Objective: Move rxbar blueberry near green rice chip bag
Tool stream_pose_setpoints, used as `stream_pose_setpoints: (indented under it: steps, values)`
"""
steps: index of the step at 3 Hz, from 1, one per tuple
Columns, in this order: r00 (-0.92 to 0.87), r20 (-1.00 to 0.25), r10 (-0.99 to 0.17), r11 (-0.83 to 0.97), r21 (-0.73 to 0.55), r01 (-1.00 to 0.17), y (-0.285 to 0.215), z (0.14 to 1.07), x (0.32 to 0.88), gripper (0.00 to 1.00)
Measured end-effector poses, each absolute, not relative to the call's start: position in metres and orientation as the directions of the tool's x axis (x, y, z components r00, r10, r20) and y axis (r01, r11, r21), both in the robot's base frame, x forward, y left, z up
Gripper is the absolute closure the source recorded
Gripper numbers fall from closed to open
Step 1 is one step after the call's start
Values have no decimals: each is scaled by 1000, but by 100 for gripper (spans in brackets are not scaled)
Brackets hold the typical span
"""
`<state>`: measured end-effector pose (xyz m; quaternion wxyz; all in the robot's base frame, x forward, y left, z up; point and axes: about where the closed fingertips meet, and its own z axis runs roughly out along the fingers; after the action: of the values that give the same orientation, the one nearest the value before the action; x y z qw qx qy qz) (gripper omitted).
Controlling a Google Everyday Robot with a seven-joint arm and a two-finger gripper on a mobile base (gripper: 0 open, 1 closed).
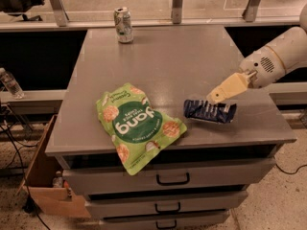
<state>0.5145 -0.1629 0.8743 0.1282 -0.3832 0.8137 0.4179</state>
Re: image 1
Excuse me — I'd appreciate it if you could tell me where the black floor cable right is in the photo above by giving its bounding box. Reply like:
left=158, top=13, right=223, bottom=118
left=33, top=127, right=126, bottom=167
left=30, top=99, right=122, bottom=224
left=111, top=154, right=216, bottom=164
left=275, top=163, right=307, bottom=176

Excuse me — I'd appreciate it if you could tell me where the top grey drawer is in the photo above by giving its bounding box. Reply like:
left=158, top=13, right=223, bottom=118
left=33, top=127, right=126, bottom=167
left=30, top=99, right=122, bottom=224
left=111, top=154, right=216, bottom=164
left=63, top=158, right=275, bottom=195

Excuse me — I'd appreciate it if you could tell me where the grey drawer cabinet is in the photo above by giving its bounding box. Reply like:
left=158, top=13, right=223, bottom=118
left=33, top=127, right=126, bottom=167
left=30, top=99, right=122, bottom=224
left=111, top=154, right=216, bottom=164
left=46, top=26, right=295, bottom=230

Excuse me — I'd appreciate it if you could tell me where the green white soda can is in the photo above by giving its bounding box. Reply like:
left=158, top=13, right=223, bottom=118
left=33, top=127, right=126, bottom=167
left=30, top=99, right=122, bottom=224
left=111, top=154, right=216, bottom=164
left=113, top=7, right=133, bottom=43

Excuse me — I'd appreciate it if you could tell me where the brown cardboard box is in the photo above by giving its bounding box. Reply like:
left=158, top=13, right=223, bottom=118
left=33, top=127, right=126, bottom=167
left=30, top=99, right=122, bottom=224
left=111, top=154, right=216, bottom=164
left=20, top=115, right=90, bottom=218

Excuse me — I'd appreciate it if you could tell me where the green rice chip bag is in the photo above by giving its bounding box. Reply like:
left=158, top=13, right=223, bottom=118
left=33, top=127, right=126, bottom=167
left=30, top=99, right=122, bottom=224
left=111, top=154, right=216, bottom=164
left=96, top=83, right=187, bottom=175

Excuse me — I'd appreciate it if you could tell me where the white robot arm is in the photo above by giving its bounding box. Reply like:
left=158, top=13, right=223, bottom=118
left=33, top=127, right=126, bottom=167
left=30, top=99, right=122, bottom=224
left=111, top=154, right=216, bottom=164
left=206, top=5, right=307, bottom=104

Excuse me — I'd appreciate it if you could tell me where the bottom grey drawer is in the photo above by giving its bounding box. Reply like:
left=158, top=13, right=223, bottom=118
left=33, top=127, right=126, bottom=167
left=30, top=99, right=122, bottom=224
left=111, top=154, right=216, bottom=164
left=100, top=210, right=229, bottom=230

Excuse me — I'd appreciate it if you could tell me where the clear plastic water bottle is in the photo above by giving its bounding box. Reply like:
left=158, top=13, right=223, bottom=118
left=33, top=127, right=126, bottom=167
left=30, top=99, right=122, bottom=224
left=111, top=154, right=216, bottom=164
left=0, top=68, right=24, bottom=99

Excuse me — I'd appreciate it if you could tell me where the grey drawer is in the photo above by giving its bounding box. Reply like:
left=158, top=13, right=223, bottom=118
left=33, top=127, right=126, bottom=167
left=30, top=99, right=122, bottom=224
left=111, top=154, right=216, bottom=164
left=63, top=158, right=275, bottom=195
left=85, top=191, right=248, bottom=219
left=100, top=210, right=229, bottom=230

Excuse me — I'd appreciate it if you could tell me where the blue rxbar blueberry bar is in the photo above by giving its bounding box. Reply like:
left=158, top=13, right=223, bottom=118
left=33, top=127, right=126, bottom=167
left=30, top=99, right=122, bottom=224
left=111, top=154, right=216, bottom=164
left=183, top=100, right=237, bottom=124

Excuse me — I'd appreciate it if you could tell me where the black floor cables left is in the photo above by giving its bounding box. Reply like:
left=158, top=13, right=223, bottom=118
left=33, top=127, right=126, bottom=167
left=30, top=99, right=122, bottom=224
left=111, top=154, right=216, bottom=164
left=0, top=99, right=52, bottom=230

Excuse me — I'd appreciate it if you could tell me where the middle grey drawer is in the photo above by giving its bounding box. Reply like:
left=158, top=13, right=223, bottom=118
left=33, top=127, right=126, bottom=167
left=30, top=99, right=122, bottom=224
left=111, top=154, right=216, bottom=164
left=85, top=191, right=248, bottom=219

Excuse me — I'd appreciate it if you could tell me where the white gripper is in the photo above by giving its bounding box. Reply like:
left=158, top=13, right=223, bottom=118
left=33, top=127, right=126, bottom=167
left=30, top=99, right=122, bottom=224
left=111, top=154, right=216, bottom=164
left=206, top=46, right=286, bottom=104

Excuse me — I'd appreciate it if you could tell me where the small bottle in box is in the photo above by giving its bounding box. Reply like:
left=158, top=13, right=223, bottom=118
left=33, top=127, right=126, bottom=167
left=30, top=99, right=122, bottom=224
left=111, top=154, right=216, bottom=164
left=53, top=171, right=63, bottom=188

